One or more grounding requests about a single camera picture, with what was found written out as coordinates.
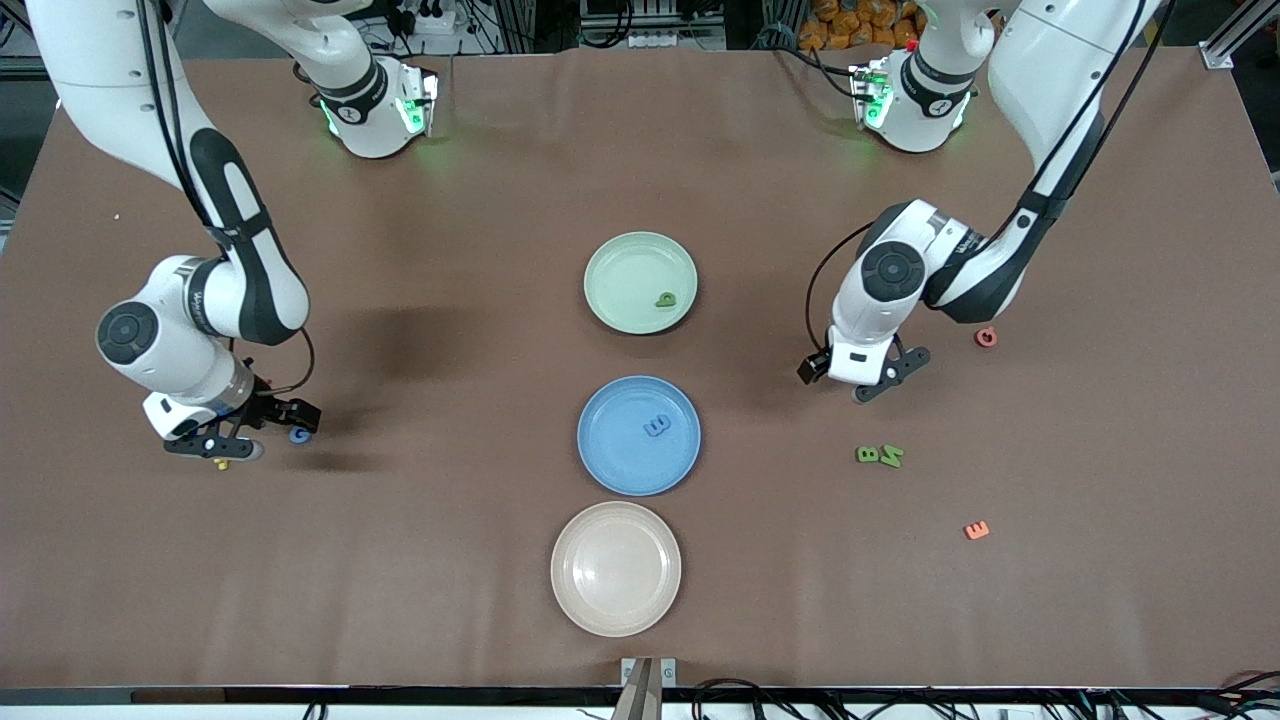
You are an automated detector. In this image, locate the pale green plate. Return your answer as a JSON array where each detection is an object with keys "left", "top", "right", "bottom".
[{"left": 583, "top": 231, "right": 699, "bottom": 336}]

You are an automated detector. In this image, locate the blue plate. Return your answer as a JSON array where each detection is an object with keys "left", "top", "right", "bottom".
[{"left": 577, "top": 375, "right": 702, "bottom": 497}]

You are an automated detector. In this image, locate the brown table cover sheet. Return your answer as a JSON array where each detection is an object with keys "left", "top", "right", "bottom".
[{"left": 0, "top": 48, "right": 1280, "bottom": 691}]

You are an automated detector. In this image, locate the beige plate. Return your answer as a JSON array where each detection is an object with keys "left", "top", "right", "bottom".
[{"left": 550, "top": 501, "right": 683, "bottom": 638}]

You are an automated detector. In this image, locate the black table edge strip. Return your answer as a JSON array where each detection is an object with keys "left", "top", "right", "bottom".
[{"left": 0, "top": 686, "right": 1280, "bottom": 707}]

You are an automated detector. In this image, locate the orange snack bag pile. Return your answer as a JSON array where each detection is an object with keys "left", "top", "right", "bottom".
[{"left": 800, "top": 0, "right": 926, "bottom": 51}]

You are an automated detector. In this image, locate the white power strip with plugs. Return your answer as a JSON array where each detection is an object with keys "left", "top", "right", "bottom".
[{"left": 393, "top": 0, "right": 473, "bottom": 56}]

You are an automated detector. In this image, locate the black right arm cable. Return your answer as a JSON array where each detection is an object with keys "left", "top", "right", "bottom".
[{"left": 135, "top": 0, "right": 317, "bottom": 397}]

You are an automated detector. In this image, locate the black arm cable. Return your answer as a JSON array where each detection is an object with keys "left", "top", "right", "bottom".
[
  {"left": 805, "top": 0, "right": 1171, "bottom": 347},
  {"left": 135, "top": 0, "right": 317, "bottom": 397}
]

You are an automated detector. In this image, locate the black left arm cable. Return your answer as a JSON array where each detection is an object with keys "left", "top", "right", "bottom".
[{"left": 805, "top": 0, "right": 1171, "bottom": 347}]

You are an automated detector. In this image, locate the grey metal camera mount bracket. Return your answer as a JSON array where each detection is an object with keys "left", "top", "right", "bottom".
[{"left": 612, "top": 656, "right": 678, "bottom": 720}]

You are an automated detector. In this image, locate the aluminium frame post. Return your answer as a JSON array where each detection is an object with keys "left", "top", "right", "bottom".
[{"left": 1200, "top": 0, "right": 1280, "bottom": 71}]

